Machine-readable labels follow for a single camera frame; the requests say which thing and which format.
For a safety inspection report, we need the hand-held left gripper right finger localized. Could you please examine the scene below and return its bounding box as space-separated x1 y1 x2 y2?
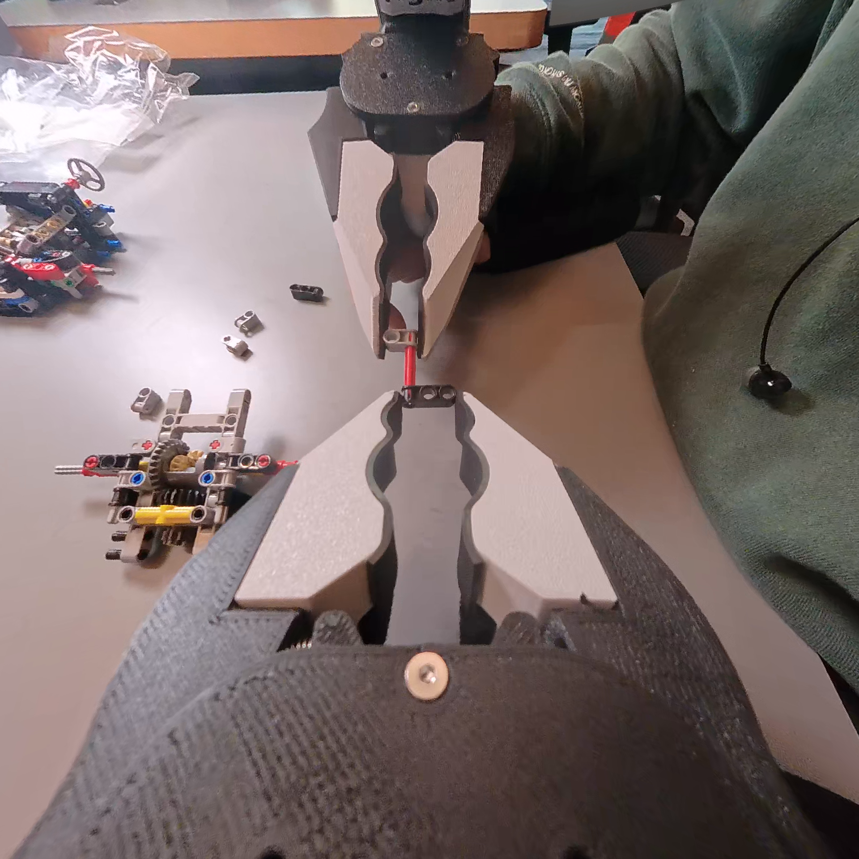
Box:
458 391 618 645

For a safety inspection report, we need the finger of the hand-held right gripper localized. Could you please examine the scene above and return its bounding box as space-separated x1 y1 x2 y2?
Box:
333 137 398 360
419 137 487 361

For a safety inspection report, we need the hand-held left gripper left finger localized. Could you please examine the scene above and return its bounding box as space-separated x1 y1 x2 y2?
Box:
235 391 407 645

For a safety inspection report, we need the grey lego gearbox assembly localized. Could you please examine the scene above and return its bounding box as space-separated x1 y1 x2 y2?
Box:
55 388 299 563

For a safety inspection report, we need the black red lego chassis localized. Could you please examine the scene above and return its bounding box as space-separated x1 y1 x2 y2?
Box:
0 157 126 316

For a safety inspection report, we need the person's right hand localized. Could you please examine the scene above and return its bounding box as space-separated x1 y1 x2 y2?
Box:
391 228 430 283

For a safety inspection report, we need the wooden table with orange edge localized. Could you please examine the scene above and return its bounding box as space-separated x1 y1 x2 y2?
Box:
0 0 546 58

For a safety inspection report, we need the person's green hoodie torso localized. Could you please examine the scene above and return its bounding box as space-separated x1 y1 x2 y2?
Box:
641 101 859 689

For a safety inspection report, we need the clear plastic bag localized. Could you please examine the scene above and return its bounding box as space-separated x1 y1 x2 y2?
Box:
0 26 199 165

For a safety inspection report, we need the black hoodie drawstring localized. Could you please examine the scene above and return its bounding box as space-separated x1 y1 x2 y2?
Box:
748 215 859 401

